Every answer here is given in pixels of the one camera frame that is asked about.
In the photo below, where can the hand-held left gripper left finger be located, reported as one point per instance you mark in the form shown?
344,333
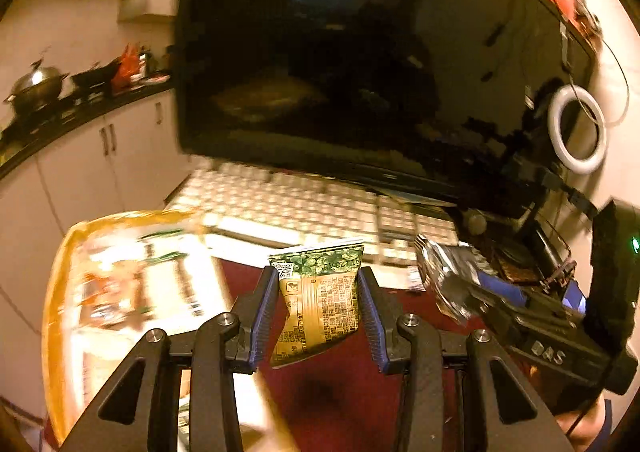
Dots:
265,318

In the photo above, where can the white keyboard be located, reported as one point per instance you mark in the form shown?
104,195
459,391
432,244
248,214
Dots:
300,202

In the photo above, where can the white lower kitchen cabinets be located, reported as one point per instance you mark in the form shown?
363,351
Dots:
75,172

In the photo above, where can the silver foil snack packet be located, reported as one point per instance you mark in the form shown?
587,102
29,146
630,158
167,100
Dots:
440,262

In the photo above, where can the steel wok with lid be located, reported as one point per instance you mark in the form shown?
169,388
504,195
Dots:
35,87

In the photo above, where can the dark red table mat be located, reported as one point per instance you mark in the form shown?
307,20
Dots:
330,402

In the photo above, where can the black wok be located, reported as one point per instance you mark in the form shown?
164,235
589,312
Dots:
92,78

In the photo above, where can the clear orange plastic bag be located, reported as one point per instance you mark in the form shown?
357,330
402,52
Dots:
65,282

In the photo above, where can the red plastic bag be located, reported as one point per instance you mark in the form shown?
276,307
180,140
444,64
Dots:
125,69

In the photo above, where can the black monitor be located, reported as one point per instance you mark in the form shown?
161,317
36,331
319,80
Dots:
350,57

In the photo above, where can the green and gold snack packet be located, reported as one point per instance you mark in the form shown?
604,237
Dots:
320,302

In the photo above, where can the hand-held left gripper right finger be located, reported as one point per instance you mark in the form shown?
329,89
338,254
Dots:
370,323

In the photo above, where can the person's right hand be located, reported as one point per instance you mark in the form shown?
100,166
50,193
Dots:
575,419

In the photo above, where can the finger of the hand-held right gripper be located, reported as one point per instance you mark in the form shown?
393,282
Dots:
480,306
500,285

